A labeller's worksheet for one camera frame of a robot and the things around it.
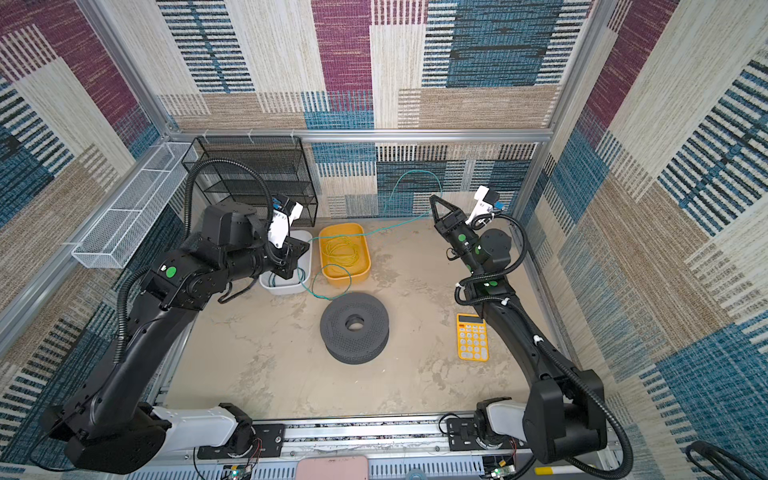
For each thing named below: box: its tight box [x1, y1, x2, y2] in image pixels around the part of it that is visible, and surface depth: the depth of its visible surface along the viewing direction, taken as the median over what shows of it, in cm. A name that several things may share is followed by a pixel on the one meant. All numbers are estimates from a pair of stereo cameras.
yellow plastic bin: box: [318, 223, 371, 286], surface depth 111 cm
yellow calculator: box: [456, 313, 490, 362], surface depth 90 cm
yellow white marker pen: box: [534, 465, 585, 476], surface depth 70 cm
